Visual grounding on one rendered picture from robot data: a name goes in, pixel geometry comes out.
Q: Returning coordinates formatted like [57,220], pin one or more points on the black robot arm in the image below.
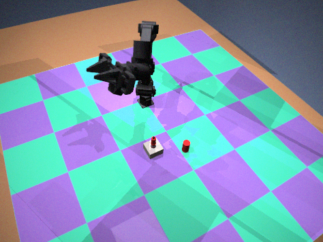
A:
[142,53]

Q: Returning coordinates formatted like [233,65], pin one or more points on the white square block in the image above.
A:
[153,152]

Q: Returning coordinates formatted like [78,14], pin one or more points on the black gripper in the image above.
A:
[119,75]

